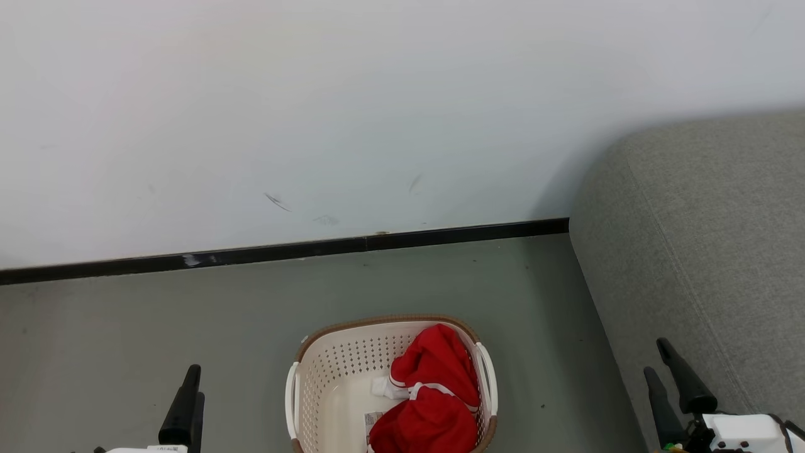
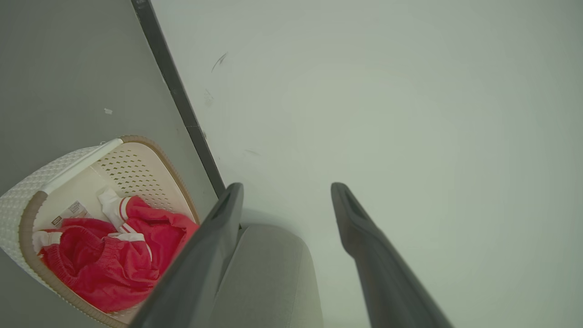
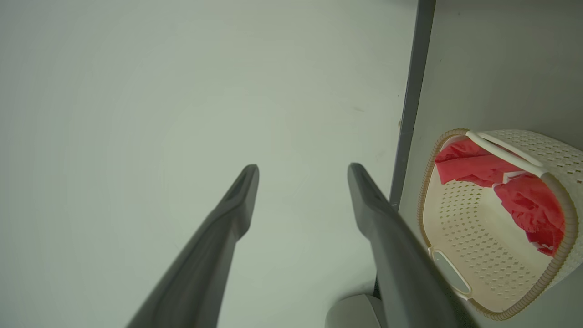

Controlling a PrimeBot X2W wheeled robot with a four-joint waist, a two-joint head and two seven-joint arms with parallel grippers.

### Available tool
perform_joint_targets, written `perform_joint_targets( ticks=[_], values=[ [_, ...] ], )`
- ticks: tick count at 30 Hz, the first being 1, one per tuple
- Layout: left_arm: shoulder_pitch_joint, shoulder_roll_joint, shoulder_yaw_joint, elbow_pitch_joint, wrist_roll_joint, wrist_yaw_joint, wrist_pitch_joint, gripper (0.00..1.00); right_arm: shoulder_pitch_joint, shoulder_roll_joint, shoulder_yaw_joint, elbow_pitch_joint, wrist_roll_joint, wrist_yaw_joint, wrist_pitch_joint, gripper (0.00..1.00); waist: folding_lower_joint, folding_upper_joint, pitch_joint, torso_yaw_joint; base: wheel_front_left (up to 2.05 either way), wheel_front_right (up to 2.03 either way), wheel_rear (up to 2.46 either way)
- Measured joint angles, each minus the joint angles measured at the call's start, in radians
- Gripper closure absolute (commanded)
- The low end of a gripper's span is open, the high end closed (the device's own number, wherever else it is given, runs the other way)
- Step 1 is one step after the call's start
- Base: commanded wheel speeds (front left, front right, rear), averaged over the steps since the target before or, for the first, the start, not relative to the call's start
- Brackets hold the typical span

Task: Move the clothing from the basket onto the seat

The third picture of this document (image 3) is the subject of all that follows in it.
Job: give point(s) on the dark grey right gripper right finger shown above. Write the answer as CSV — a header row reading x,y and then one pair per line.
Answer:
x,y
396,264

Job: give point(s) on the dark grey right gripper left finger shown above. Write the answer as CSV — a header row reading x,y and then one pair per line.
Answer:
x,y
209,264

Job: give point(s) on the red garment with white trim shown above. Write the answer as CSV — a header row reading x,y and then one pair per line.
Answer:
x,y
533,209
469,166

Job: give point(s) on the white rounded robot base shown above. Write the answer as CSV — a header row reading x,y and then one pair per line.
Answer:
x,y
353,314

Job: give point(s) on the cream perforated laundry basket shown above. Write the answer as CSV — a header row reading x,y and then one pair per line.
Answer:
x,y
469,228

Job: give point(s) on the dark grey baseboard strip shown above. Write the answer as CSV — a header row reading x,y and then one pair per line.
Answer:
x,y
416,68

